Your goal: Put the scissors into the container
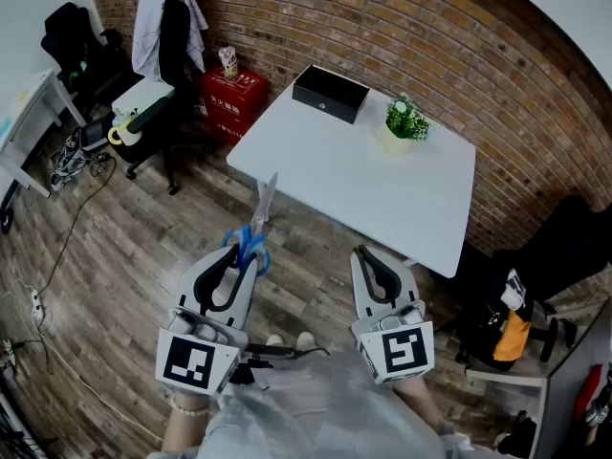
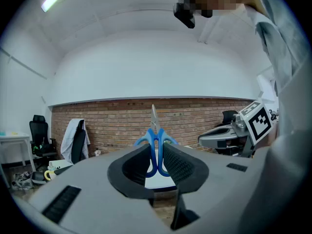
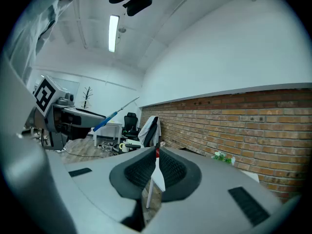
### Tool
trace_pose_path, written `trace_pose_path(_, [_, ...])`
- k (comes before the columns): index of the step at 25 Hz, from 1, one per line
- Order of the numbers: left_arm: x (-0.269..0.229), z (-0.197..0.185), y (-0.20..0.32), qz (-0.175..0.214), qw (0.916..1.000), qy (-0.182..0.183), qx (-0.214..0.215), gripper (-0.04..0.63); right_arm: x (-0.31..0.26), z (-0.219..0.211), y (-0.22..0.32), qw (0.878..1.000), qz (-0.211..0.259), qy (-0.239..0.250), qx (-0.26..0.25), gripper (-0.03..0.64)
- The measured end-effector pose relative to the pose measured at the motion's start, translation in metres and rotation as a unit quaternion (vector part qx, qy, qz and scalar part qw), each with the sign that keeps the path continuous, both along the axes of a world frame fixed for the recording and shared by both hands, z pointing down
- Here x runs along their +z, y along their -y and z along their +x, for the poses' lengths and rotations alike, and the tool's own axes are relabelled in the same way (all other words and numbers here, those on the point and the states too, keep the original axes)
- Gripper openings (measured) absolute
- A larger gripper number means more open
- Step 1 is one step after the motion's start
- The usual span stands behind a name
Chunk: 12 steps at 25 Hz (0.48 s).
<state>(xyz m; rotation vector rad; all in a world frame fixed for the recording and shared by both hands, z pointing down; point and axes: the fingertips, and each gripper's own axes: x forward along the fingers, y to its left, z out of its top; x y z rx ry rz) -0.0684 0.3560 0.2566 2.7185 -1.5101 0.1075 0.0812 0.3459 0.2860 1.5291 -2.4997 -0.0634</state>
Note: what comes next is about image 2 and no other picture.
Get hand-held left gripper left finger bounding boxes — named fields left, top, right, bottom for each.
left=107, top=144, right=155, bottom=199

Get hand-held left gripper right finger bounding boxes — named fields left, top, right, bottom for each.
left=162, top=143, right=210, bottom=230

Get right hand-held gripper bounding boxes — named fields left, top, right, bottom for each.
left=197, top=100, right=273, bottom=158

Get blue-handled scissors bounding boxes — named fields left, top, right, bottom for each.
left=133, top=103, right=180, bottom=178

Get person's right forearm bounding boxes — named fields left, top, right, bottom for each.
left=267, top=125, right=279, bottom=147

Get white checked shirt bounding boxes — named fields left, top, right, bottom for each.
left=60, top=118, right=91, bottom=165

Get person's grey shirt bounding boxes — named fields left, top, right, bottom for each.
left=234, top=0, right=312, bottom=141

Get dark grey bag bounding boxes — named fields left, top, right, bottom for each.
left=30, top=171, right=47, bottom=186

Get black office chair with headrest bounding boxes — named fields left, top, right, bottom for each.
left=29, top=115, right=58, bottom=161

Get small white table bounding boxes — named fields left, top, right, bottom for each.
left=0, top=131, right=37, bottom=172

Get white cup with yellow handle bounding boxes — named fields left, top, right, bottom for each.
left=43, top=161, right=58, bottom=181

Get black head camera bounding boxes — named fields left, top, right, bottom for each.
left=173, top=0, right=196, bottom=29

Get white wall conduit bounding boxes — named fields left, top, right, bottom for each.
left=0, top=46, right=48, bottom=80

